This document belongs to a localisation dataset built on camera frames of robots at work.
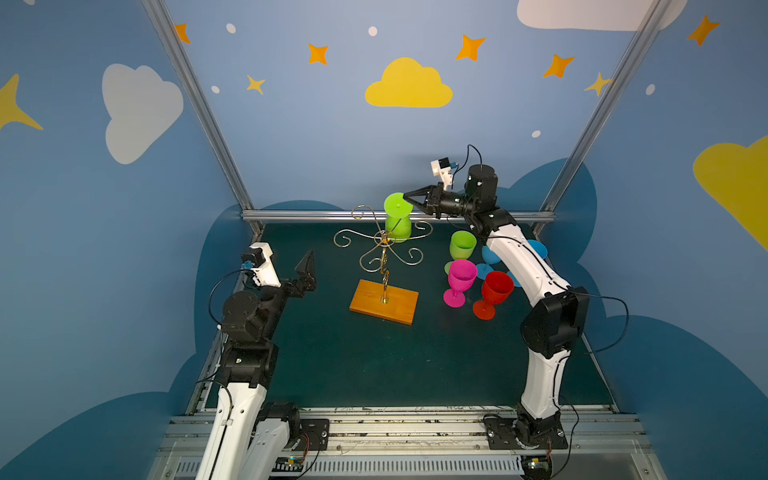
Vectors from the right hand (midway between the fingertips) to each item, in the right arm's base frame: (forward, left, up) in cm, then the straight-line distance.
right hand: (405, 194), depth 75 cm
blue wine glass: (+5, -45, -24) cm, 51 cm away
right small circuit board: (-52, -35, -43) cm, 76 cm away
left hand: (-18, +25, -2) cm, 31 cm away
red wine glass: (-12, -27, -23) cm, 38 cm away
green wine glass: (+5, -19, -24) cm, 31 cm away
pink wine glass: (-3, -19, -30) cm, 36 cm away
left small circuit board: (-55, +26, -41) cm, 74 cm away
